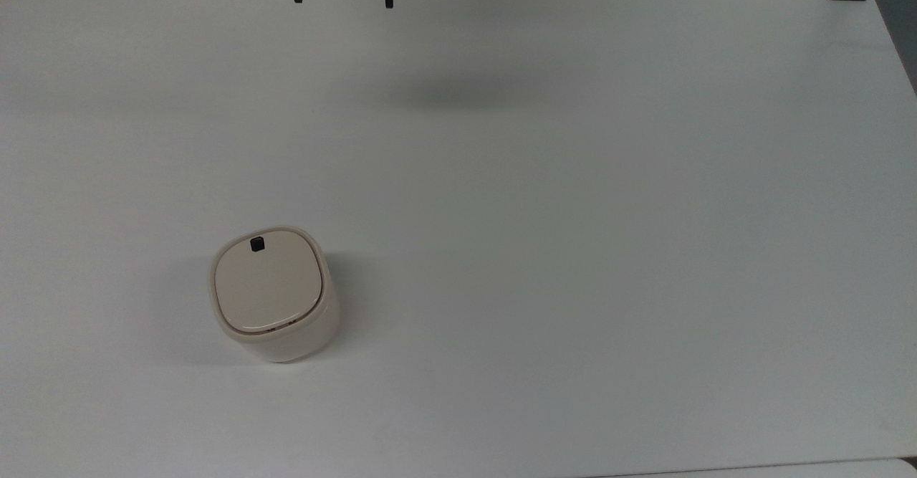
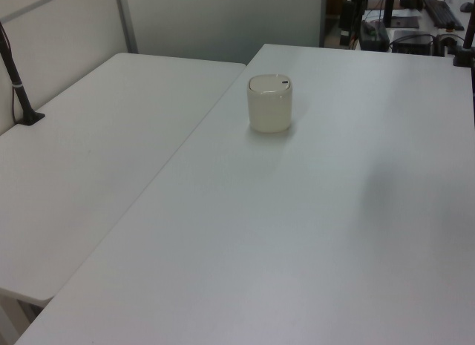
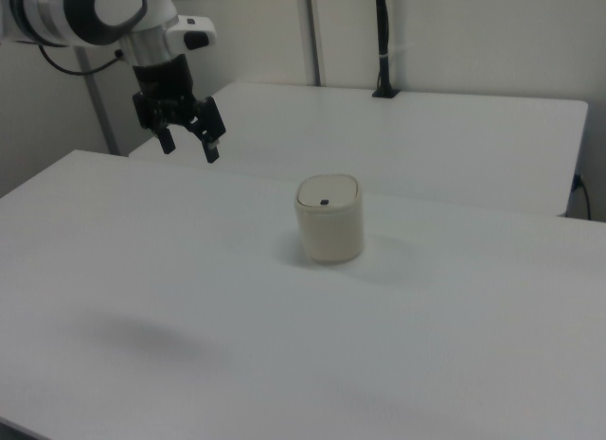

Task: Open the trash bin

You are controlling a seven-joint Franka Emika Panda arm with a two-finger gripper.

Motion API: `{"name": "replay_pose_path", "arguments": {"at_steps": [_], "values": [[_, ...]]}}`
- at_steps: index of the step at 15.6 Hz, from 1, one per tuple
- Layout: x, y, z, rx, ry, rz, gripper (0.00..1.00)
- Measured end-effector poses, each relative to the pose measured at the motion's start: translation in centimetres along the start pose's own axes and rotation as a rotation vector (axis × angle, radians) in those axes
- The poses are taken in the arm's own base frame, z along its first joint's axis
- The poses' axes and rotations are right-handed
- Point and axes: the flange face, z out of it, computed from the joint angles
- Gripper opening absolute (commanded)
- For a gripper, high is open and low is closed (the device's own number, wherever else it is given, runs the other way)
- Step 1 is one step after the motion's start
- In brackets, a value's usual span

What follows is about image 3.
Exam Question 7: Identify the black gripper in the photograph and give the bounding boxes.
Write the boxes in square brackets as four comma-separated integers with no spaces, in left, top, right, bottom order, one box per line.
[131,55,227,166]

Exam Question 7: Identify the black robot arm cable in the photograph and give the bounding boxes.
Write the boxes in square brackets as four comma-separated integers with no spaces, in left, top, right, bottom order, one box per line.
[39,44,125,76]

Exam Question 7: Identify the grey partition frame post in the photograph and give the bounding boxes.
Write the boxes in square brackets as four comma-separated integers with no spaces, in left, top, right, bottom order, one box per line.
[300,0,329,87]

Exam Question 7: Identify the black camera stand pole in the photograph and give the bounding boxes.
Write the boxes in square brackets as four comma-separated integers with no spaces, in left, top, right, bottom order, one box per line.
[370,0,401,99]

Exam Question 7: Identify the black power cable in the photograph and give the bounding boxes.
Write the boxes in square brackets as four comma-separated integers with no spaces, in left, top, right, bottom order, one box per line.
[571,173,594,220]

